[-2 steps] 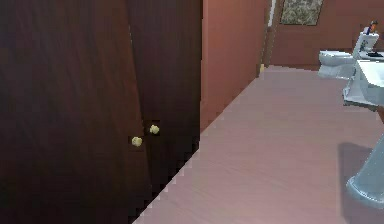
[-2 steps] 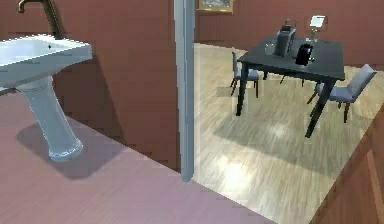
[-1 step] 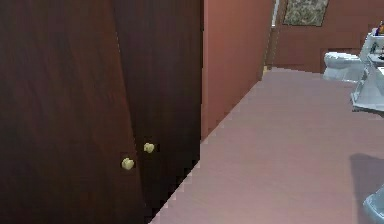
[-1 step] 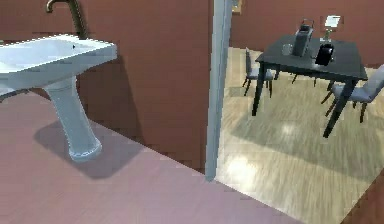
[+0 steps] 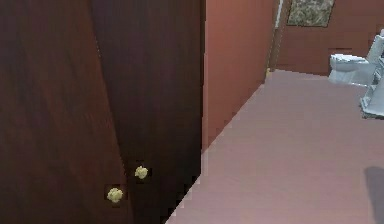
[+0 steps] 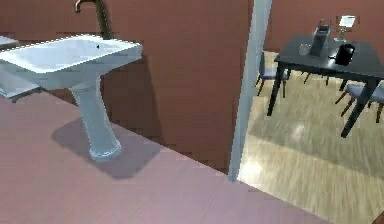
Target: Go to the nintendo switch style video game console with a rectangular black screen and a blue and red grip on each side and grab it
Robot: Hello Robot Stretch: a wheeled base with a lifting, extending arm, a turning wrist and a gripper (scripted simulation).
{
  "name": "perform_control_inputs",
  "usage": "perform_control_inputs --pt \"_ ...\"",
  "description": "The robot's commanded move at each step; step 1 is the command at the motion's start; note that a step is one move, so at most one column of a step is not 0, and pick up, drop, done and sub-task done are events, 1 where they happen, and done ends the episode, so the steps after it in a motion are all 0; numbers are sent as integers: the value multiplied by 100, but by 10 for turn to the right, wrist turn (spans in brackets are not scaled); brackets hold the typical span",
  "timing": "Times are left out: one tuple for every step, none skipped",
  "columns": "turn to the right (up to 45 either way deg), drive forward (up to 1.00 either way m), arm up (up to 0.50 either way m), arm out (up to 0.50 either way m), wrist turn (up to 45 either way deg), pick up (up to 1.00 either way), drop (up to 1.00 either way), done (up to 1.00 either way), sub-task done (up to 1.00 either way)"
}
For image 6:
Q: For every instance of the white door frame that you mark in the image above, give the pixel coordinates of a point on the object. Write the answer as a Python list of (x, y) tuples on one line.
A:
[(248, 90)]

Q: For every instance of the white pedestal sink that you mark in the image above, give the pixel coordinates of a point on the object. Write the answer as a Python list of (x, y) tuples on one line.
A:
[(66, 58)]

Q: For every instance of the black mug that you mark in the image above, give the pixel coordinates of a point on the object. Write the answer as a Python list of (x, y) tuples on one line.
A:
[(344, 54)]

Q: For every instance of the black dining table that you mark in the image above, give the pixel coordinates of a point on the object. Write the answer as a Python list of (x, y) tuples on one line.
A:
[(363, 61)]

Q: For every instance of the brass sink faucet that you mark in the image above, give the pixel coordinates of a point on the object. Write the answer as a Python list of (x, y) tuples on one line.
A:
[(101, 18)]

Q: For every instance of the white shade table lamp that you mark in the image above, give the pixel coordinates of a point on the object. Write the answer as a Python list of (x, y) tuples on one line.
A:
[(345, 25)]

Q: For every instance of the grey cushioned dining chair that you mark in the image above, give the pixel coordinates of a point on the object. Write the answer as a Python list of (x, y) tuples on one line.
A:
[(375, 95), (270, 74)]

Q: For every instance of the small clear glass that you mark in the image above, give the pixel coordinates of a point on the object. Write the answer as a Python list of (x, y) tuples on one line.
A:
[(304, 49)]

